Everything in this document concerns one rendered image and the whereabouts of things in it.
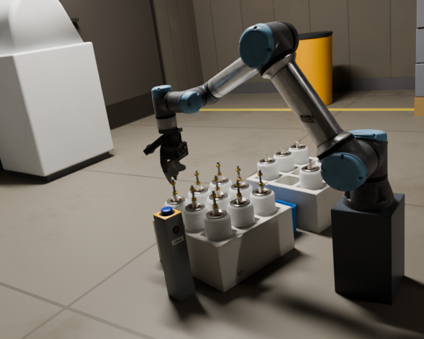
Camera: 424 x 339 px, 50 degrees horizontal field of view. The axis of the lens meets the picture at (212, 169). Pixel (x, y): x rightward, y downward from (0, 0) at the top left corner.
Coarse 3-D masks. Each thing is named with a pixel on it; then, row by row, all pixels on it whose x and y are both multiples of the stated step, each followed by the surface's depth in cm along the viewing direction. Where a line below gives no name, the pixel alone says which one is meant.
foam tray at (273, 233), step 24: (288, 216) 176; (192, 240) 163; (240, 240) 160; (264, 240) 168; (288, 240) 178; (192, 264) 168; (216, 264) 156; (240, 264) 162; (264, 264) 171; (216, 288) 161
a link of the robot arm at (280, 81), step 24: (264, 24) 127; (240, 48) 130; (264, 48) 124; (288, 48) 127; (264, 72) 129; (288, 72) 127; (288, 96) 128; (312, 96) 126; (312, 120) 126; (336, 120) 128; (336, 144) 123; (360, 144) 128; (336, 168) 123; (360, 168) 120
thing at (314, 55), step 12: (300, 36) 399; (312, 36) 395; (324, 36) 398; (300, 48) 403; (312, 48) 400; (324, 48) 402; (300, 60) 407; (312, 60) 403; (324, 60) 405; (312, 72) 407; (324, 72) 409; (312, 84) 411; (324, 84) 413; (324, 96) 416
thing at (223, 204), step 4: (228, 196) 175; (208, 200) 175; (212, 200) 174; (216, 200) 173; (220, 200) 173; (224, 200) 173; (228, 200) 174; (208, 204) 175; (212, 204) 173; (220, 204) 172; (224, 204) 173; (220, 208) 173; (224, 208) 173
